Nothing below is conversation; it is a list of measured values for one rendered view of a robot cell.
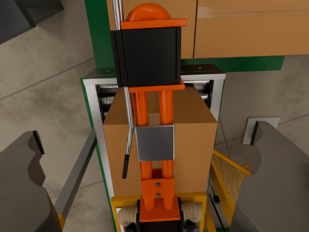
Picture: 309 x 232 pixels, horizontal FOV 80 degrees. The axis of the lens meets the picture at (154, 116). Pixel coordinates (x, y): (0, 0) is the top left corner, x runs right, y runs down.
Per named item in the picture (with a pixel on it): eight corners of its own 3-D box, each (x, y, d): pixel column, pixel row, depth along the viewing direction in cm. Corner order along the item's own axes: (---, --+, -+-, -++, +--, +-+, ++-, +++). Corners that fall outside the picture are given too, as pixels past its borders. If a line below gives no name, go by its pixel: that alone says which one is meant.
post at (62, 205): (105, 124, 173) (60, 237, 86) (97, 124, 173) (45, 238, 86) (103, 118, 170) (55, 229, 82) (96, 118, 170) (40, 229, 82)
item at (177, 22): (179, 78, 29) (185, 89, 25) (132, 81, 29) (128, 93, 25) (180, 17, 25) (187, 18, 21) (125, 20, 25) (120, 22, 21)
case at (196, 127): (185, 168, 128) (199, 226, 93) (127, 169, 127) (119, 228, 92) (193, 84, 99) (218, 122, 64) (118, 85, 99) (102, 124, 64)
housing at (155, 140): (173, 144, 35) (176, 160, 31) (137, 146, 35) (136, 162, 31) (173, 111, 32) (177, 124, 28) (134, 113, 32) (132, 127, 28)
